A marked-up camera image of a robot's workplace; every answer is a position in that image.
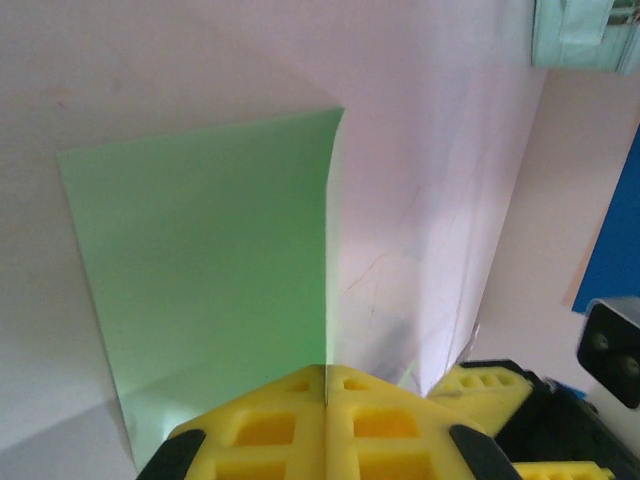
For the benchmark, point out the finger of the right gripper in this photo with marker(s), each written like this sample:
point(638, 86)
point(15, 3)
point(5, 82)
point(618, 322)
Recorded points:
point(480, 392)
point(565, 472)

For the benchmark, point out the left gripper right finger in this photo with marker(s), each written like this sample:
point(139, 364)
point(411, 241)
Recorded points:
point(385, 435)

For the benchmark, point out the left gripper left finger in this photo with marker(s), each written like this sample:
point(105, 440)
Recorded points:
point(270, 435)

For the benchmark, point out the green paper sheet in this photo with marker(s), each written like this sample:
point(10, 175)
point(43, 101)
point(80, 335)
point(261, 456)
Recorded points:
point(200, 250)

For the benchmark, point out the mint green zip pouch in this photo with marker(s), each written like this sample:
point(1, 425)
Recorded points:
point(570, 35)

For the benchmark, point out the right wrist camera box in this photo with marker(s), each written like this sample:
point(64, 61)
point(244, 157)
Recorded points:
point(612, 350)

